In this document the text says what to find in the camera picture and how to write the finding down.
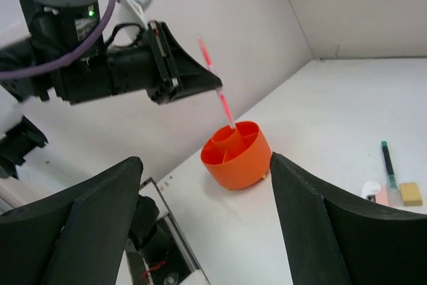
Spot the orange round pen holder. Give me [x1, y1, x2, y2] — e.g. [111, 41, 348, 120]
[200, 121, 272, 190]

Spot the pink pen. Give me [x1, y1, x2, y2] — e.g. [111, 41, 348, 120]
[197, 35, 236, 129]

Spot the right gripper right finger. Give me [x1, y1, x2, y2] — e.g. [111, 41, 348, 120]
[270, 153, 426, 284]

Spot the yellow eraser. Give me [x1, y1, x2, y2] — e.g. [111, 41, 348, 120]
[400, 182, 423, 207]

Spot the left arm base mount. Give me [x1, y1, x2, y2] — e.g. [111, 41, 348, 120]
[125, 178, 209, 285]

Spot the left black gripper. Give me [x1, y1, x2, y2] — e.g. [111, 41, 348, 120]
[18, 0, 222, 104]

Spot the green pen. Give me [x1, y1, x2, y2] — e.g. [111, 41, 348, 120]
[381, 141, 400, 204]

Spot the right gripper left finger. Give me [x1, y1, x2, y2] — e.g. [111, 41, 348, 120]
[1, 157, 143, 284]

